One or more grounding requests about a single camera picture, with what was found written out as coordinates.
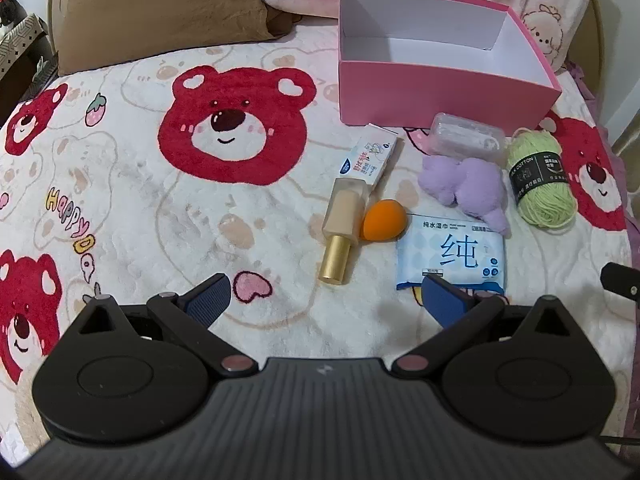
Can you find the green yarn ball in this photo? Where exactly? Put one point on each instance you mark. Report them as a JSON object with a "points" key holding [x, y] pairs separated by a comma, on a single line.
{"points": [[542, 205]]}

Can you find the dark nightstand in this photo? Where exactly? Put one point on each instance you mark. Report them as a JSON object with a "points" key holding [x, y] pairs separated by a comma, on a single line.
{"points": [[35, 77]]}

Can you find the purple plush toy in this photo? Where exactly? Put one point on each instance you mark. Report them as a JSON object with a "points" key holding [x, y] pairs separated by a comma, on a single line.
{"points": [[475, 182]]}

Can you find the red bear printed blanket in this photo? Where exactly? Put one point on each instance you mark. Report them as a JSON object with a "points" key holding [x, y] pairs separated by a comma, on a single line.
{"points": [[125, 185]]}

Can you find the foundation bottle with gold cap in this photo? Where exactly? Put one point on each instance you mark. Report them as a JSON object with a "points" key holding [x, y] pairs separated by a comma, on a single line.
{"points": [[342, 215]]}

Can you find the patterned grey cloth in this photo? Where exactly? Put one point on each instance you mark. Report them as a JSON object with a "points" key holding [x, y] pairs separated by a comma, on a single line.
{"points": [[20, 40]]}

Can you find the brown pillow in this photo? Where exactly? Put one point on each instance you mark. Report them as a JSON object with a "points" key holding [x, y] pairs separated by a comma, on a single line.
{"points": [[150, 10]]}

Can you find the blue white wet wipes packet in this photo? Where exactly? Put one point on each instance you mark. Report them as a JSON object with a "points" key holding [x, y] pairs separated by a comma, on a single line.
{"points": [[450, 250]]}

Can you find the orange makeup sponge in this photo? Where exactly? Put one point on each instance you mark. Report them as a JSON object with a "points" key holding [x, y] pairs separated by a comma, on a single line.
{"points": [[382, 220]]}

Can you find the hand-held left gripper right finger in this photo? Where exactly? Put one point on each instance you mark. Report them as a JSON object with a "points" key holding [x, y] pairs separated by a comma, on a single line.
{"points": [[445, 305]]}

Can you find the purple cloth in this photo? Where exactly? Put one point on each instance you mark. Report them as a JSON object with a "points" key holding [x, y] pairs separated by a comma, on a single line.
{"points": [[580, 75]]}

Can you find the clear plastic case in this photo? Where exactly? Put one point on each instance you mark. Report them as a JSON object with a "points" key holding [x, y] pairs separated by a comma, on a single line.
{"points": [[465, 135]]}

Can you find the black plush toy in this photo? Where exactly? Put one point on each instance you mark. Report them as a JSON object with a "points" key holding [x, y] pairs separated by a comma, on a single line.
{"points": [[7, 10]]}

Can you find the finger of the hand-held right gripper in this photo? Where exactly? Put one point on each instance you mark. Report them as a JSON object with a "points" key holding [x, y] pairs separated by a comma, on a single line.
{"points": [[622, 280]]}

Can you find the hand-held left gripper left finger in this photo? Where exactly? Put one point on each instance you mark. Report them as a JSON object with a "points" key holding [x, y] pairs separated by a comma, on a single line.
{"points": [[207, 300]]}

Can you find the pink cardboard box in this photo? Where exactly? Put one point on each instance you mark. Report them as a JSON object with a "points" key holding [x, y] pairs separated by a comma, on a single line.
{"points": [[430, 90]]}

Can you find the small white tissue packet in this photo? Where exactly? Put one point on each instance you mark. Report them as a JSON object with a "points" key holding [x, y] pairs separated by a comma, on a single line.
{"points": [[372, 157]]}

